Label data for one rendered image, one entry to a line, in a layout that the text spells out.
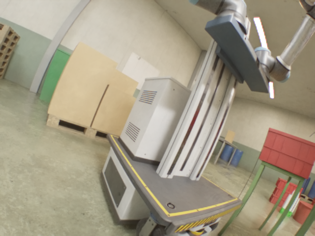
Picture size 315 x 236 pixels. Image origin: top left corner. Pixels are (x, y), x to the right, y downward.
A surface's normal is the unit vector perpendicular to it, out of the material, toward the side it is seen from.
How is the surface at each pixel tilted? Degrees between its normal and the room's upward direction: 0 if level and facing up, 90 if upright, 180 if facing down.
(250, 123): 90
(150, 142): 90
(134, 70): 90
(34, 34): 90
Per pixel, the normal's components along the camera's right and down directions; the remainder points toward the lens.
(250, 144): -0.69, -0.31
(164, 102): 0.49, 0.21
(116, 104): 0.65, 0.28
